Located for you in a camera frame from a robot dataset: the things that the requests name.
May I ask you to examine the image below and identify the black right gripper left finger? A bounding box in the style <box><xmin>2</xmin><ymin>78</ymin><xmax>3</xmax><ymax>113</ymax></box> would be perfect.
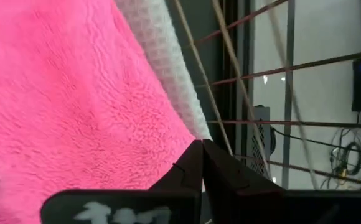
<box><xmin>39</xmin><ymin>139</ymin><xmax>204</xmax><ymax>224</ymax></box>

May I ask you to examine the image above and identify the black perforated computer case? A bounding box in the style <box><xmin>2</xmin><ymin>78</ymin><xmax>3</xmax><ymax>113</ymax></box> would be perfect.
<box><xmin>245</xmin><ymin>105</ymin><xmax>277</xmax><ymax>180</ymax></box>

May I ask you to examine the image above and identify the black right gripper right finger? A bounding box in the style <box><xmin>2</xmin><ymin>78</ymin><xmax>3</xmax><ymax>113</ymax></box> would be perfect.
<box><xmin>202</xmin><ymin>138</ymin><xmax>361</xmax><ymax>224</ymax></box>

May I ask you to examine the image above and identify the white waffle weave towel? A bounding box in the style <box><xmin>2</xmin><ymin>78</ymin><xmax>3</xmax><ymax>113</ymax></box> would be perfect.
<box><xmin>114</xmin><ymin>0</ymin><xmax>213</xmax><ymax>141</ymax></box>

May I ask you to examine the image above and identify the pink microfiber towel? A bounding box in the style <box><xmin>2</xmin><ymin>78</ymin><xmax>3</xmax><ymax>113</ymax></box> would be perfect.
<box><xmin>0</xmin><ymin>0</ymin><xmax>197</xmax><ymax>224</ymax></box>

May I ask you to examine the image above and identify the tangled floor cable bundle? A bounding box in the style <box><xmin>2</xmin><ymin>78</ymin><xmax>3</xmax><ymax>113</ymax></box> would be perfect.
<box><xmin>319</xmin><ymin>118</ymin><xmax>361</xmax><ymax>189</ymax></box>

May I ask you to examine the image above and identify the bronze wire basket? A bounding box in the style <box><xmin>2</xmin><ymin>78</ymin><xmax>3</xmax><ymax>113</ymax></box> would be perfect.
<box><xmin>170</xmin><ymin>0</ymin><xmax>361</xmax><ymax>191</ymax></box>

